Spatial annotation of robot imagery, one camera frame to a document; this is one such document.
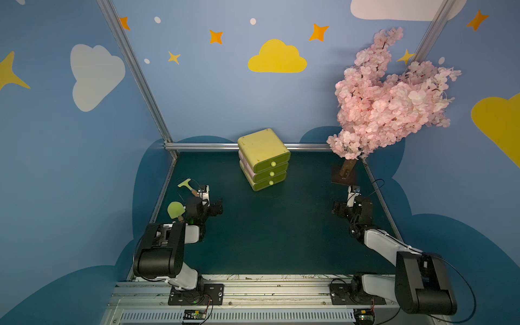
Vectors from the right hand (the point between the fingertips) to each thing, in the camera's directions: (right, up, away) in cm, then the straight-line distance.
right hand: (348, 199), depth 92 cm
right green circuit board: (-3, -40, -19) cm, 44 cm away
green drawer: (-35, +17, 0) cm, 39 cm away
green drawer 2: (-36, +12, +6) cm, 38 cm away
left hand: (-64, +1, +3) cm, 64 cm away
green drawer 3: (-35, +8, +11) cm, 37 cm away
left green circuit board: (-65, -39, -20) cm, 78 cm away
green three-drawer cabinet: (-39, +19, -2) cm, 44 cm away
